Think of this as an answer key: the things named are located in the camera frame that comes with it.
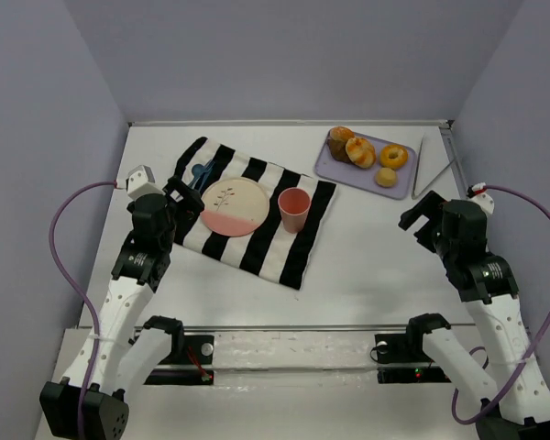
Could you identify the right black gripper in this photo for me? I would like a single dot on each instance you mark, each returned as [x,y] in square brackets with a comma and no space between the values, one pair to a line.
[423,225]

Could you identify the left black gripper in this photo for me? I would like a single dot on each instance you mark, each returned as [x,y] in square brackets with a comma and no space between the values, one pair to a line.
[183,193]

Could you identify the metal tongs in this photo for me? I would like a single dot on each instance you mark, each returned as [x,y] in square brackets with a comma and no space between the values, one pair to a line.
[417,191]

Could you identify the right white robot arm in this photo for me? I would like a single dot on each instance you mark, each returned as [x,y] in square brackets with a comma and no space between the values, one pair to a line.
[513,397]

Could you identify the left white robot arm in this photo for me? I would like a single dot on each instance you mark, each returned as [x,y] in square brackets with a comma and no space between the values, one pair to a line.
[90,400]

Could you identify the small round yellow bread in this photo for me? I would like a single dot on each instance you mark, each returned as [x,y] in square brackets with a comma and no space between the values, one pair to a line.
[386,177]

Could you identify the blue plastic spoon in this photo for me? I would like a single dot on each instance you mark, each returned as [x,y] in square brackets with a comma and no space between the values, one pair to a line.
[198,171]

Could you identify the blue plastic fork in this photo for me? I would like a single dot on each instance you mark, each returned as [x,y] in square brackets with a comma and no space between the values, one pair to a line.
[208,169]

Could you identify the cream pink plate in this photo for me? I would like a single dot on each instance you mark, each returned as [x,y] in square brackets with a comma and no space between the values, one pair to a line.
[235,207]

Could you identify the lavender tray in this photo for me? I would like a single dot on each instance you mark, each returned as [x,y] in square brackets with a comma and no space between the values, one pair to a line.
[364,179]

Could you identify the swirled orange bun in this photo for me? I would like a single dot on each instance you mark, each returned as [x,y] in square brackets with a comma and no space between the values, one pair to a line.
[360,152]

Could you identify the black white striped cloth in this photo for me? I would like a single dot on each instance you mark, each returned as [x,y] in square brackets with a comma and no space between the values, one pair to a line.
[270,252]

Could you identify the dark brown pastry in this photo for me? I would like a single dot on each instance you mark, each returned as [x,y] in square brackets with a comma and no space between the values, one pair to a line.
[337,150]

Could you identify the glazed bun top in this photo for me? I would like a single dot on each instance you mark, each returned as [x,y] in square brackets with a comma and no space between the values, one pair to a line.
[341,134]

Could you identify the pink cup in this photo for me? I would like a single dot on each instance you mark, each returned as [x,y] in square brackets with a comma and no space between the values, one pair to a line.
[294,204]

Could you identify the right base electronics board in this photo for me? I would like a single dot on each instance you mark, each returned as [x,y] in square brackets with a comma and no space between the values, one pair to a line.
[399,363]

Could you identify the base electronics board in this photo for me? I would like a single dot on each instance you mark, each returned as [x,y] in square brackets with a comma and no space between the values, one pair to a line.
[399,363]
[190,366]

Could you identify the left base electronics board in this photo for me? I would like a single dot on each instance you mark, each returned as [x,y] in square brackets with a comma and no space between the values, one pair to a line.
[190,366]

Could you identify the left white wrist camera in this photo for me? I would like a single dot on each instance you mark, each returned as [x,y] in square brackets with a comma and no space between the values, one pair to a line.
[140,182]

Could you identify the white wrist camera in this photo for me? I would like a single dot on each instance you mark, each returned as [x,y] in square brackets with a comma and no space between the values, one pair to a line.
[140,182]
[477,194]

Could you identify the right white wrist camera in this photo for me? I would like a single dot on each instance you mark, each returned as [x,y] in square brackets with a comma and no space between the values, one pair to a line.
[477,194]

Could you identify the yellow ring donut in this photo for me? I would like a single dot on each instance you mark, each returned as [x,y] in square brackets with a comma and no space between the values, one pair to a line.
[393,156]

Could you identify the metal base rail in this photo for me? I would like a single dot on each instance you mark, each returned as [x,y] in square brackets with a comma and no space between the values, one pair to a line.
[292,348]

